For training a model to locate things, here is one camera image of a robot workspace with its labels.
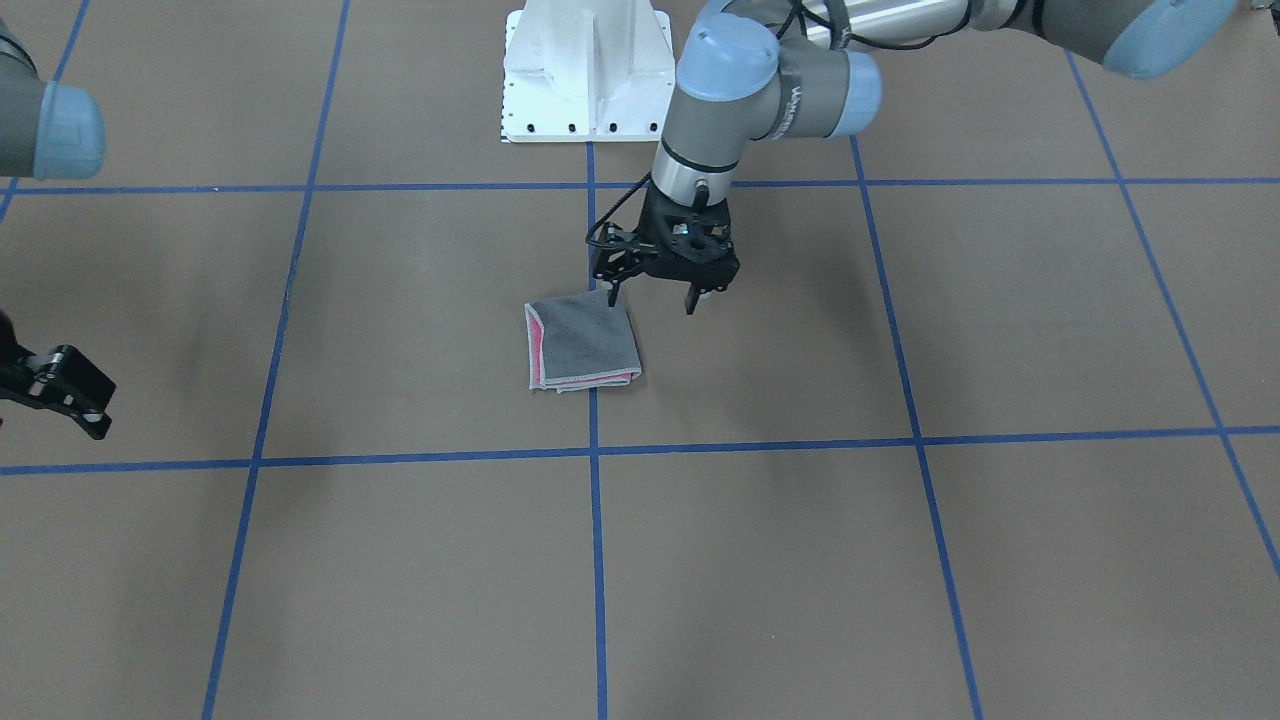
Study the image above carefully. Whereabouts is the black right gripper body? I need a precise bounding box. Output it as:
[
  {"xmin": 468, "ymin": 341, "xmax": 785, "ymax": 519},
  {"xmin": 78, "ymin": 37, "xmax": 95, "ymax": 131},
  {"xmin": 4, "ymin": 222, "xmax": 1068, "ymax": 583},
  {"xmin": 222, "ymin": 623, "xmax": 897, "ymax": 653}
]
[{"xmin": 1, "ymin": 311, "xmax": 44, "ymax": 405}]

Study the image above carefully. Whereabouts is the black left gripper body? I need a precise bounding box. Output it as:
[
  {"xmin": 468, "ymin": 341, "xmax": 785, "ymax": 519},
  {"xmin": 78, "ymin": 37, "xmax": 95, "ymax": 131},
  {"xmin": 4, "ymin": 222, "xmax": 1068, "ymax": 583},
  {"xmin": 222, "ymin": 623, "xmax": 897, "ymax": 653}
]
[{"xmin": 636, "ymin": 186, "xmax": 740, "ymax": 293}]

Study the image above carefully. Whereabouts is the pink towel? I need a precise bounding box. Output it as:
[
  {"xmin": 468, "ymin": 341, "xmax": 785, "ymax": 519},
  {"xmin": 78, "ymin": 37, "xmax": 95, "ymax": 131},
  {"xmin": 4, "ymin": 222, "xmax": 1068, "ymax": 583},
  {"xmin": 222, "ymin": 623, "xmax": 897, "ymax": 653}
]
[{"xmin": 524, "ymin": 290, "xmax": 643, "ymax": 393}]

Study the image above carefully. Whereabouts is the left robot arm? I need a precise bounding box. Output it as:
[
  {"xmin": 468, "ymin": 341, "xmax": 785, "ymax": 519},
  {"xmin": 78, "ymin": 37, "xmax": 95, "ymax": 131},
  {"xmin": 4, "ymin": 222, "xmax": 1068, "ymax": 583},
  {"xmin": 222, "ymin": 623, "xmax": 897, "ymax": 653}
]
[{"xmin": 588, "ymin": 1, "xmax": 1235, "ymax": 313}]

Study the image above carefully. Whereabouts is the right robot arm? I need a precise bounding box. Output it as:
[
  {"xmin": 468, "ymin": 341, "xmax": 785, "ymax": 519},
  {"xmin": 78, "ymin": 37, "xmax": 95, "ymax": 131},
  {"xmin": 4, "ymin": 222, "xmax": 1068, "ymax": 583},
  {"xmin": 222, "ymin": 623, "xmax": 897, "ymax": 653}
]
[{"xmin": 1, "ymin": 23, "xmax": 116, "ymax": 439}]

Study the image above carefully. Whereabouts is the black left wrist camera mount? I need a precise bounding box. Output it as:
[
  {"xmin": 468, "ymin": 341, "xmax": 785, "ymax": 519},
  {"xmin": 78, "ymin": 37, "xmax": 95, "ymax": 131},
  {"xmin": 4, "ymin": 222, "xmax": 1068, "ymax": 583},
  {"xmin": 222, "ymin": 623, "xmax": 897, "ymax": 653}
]
[{"xmin": 585, "ymin": 222, "xmax": 657, "ymax": 284}]

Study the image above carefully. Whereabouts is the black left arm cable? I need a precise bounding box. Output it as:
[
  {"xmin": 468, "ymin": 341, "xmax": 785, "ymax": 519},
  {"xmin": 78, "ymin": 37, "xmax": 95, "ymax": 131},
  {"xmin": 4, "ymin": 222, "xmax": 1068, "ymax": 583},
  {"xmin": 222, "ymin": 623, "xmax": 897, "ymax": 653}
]
[{"xmin": 586, "ymin": 176, "xmax": 657, "ymax": 251}]

